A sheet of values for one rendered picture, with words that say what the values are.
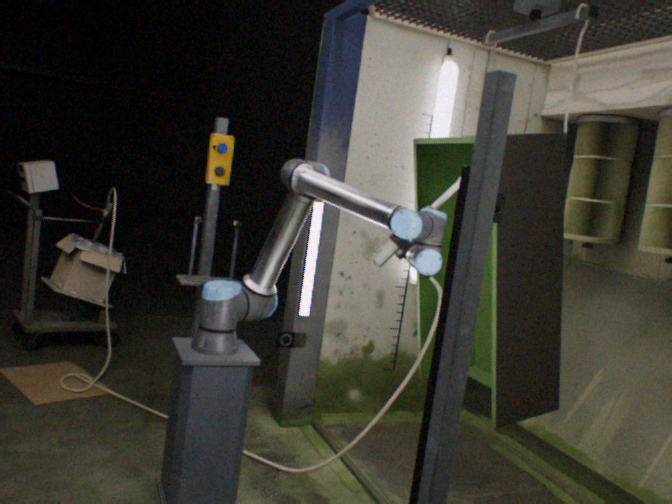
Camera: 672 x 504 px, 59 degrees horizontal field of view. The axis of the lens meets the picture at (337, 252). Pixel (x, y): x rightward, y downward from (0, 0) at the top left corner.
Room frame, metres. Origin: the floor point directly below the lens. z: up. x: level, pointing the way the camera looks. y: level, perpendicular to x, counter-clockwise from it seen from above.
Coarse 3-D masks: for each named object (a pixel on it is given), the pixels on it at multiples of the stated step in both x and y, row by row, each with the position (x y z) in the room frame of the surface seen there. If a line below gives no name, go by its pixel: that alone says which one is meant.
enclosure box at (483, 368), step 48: (432, 144) 2.87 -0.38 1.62; (528, 144) 2.36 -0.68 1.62; (432, 192) 2.89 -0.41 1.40; (528, 192) 2.37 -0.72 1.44; (528, 240) 2.39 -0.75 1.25; (432, 288) 2.93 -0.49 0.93; (528, 288) 2.41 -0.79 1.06; (432, 336) 2.95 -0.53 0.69; (480, 336) 3.02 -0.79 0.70; (528, 336) 2.43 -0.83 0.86; (480, 384) 2.84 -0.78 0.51; (528, 384) 2.45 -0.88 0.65
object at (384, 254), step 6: (456, 186) 2.33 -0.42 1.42; (450, 192) 2.33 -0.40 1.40; (444, 198) 2.32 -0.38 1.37; (432, 204) 2.33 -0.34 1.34; (438, 204) 2.32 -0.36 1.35; (390, 240) 2.33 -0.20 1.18; (384, 246) 2.33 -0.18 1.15; (390, 246) 2.30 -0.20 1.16; (396, 246) 2.30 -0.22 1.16; (378, 252) 2.32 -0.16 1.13; (384, 252) 2.30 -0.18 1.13; (390, 252) 2.30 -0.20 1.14; (396, 252) 2.31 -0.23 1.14; (372, 258) 2.33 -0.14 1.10; (378, 258) 2.30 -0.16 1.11; (384, 258) 2.30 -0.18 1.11; (378, 264) 2.30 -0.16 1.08; (426, 276) 2.33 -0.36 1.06
